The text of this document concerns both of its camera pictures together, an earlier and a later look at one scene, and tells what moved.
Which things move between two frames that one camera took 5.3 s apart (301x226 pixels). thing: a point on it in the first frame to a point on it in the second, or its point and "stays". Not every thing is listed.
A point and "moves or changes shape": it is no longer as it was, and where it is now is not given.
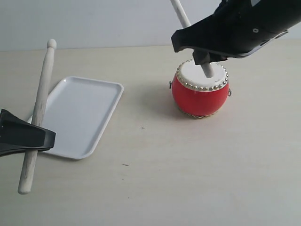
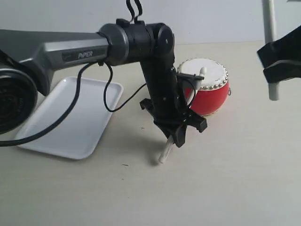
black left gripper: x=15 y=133 to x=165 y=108
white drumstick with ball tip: x=25 y=180 to x=202 y=71
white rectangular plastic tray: x=79 y=110 stays
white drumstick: x=185 y=22 moves or changes shape
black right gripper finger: x=200 y=57 to x=282 y=69
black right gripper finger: x=237 y=26 to x=288 y=47
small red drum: x=196 y=95 stays
